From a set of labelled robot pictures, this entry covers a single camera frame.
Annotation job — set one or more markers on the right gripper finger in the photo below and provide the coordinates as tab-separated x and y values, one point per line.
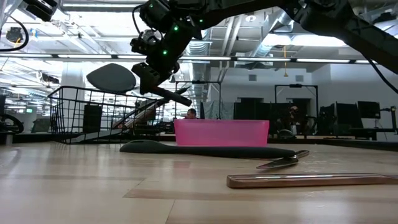
149	79

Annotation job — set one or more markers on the round black spatula red button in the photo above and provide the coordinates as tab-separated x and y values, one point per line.
112	77

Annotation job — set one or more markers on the copper table knife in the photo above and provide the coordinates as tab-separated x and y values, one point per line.
280	162
295	181

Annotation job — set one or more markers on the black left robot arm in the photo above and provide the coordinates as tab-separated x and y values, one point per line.
40	9

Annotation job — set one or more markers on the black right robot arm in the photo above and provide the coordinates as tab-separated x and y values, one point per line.
342	25

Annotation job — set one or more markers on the person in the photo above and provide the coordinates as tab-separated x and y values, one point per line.
293	113
191	113

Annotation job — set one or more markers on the pink plastic bin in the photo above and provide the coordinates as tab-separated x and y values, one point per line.
220	132

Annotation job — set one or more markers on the black partition panel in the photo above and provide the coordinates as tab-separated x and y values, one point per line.
264	111

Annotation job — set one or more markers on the silver spiral ceiling duct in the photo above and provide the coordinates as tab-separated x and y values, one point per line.
199	46
264	49

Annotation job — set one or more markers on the long ceiling light rail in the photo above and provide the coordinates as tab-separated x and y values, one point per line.
84	56

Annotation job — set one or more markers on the black gantry frame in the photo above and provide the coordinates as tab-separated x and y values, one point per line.
295	85

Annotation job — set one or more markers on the black metal table frame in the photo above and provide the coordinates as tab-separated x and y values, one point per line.
357	145

